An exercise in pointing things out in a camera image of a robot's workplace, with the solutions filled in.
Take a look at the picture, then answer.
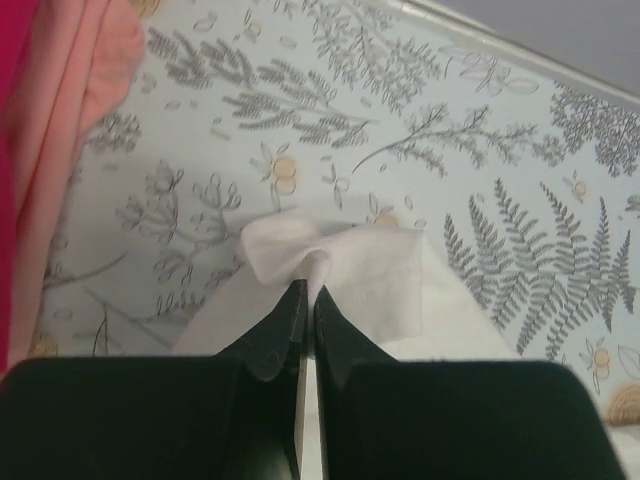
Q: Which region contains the folded magenta t-shirt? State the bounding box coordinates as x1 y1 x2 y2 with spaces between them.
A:
0 0 41 371

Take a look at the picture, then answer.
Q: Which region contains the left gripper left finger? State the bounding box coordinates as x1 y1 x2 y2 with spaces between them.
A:
1 280 306 479

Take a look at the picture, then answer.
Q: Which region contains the white printed t-shirt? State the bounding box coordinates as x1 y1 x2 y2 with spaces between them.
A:
172 209 640 480

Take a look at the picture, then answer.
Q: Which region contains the folded peach t-shirt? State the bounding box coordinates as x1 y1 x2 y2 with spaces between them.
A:
9 0 146 251

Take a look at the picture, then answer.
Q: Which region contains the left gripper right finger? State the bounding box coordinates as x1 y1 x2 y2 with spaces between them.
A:
314 290 624 479

